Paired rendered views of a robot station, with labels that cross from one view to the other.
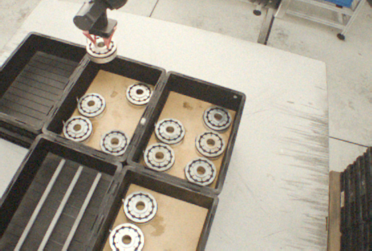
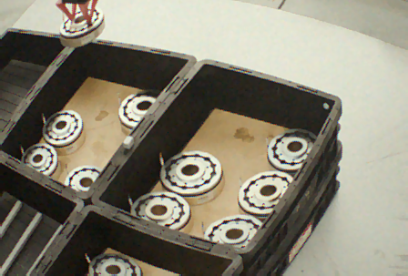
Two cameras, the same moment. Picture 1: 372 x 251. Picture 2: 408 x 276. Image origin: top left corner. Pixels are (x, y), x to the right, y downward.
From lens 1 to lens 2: 0.68 m
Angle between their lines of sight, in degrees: 22
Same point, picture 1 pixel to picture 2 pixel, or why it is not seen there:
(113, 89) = (103, 107)
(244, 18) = not seen: outside the picture
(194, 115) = (254, 150)
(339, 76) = not seen: outside the picture
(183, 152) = (213, 213)
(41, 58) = (14, 68)
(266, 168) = (377, 242)
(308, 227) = not seen: outside the picture
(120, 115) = (106, 150)
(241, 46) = (379, 50)
